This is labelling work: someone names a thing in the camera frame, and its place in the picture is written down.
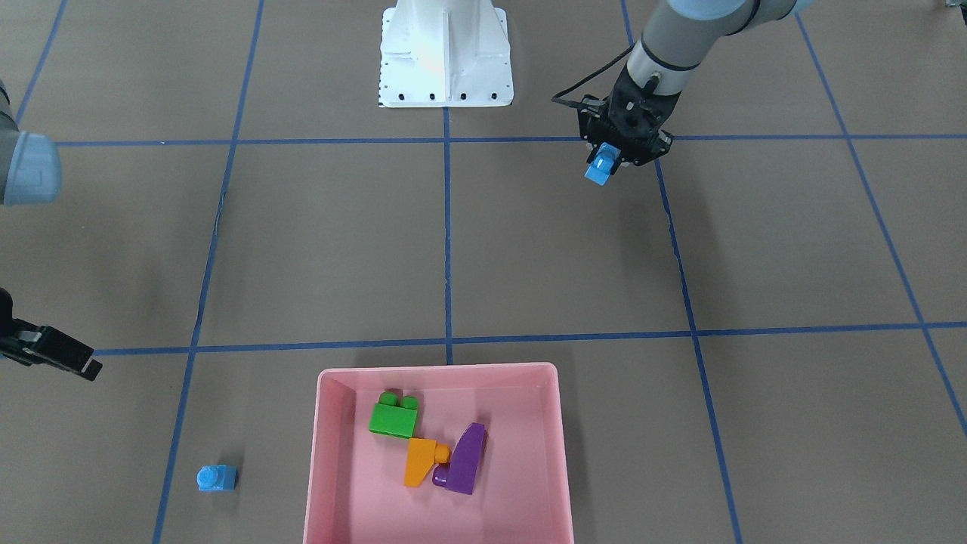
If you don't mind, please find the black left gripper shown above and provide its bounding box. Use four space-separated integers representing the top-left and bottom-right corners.
578 69 675 168

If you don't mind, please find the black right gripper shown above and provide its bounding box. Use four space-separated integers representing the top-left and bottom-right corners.
1 289 103 382

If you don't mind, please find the long blue toy block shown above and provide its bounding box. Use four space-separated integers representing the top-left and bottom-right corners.
584 142 621 186

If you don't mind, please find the small blue toy block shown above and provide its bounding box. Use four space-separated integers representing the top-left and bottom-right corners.
196 464 238 493

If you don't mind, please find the green toy block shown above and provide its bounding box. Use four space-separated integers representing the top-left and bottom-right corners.
367 391 420 440

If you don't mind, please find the purple sloped toy block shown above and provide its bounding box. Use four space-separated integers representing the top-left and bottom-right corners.
431 422 488 496

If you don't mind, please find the orange sloped toy block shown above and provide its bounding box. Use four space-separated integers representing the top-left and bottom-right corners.
403 437 450 487

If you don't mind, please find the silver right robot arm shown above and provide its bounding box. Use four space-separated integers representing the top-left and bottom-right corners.
1 83 103 382

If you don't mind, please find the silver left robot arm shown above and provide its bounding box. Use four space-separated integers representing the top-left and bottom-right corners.
573 1 811 185

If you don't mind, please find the pink plastic box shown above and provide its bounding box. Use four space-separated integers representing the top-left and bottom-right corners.
301 362 576 543

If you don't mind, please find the black camera cable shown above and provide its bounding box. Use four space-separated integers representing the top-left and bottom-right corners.
551 45 635 110

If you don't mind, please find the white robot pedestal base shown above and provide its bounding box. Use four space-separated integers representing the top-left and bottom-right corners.
378 1 514 108

